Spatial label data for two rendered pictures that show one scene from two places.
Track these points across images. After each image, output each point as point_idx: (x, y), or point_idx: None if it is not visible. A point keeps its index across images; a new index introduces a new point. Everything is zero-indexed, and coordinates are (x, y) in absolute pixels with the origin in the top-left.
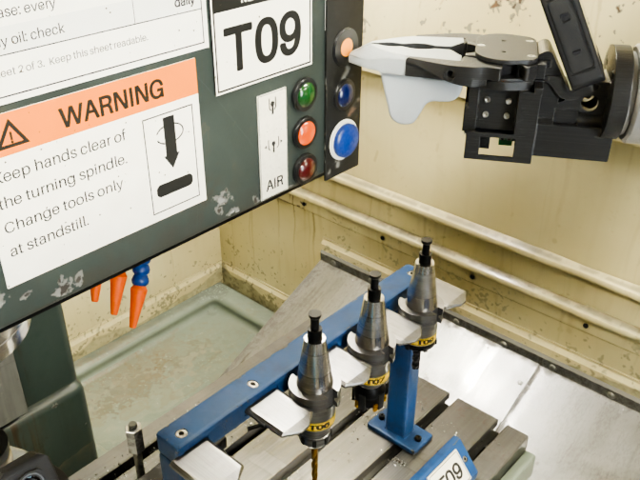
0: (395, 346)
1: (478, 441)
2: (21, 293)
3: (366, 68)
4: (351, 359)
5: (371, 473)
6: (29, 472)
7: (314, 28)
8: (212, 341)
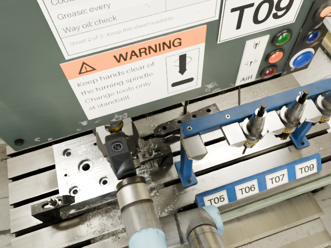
0: (302, 122)
1: (330, 155)
2: (95, 120)
3: (330, 33)
4: (278, 120)
5: (275, 147)
6: (116, 142)
7: (305, 0)
8: None
